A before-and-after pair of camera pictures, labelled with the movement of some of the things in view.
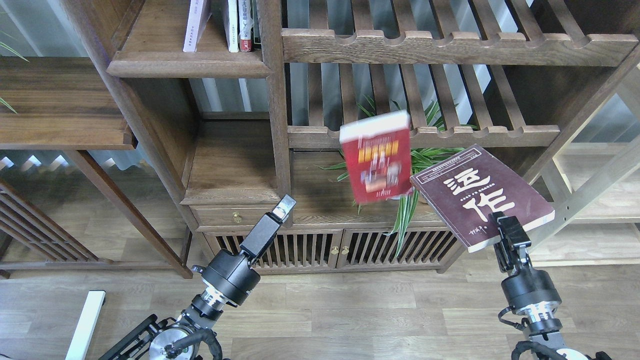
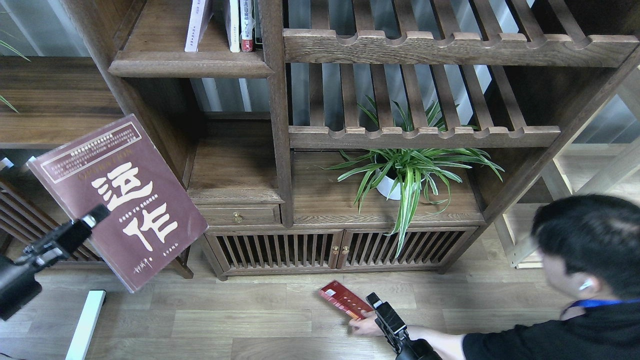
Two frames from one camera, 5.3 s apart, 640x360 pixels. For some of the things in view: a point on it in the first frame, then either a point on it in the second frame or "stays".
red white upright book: (246, 22) stays
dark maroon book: (467, 187) → (152, 219)
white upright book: (230, 11) stays
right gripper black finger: (510, 248) → (391, 325)
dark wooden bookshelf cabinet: (409, 132) stays
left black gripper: (230, 276) → (18, 284)
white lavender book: (199, 16) stays
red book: (378, 149) → (344, 299)
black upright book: (256, 42) stays
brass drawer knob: (236, 217) stays
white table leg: (87, 331) stays
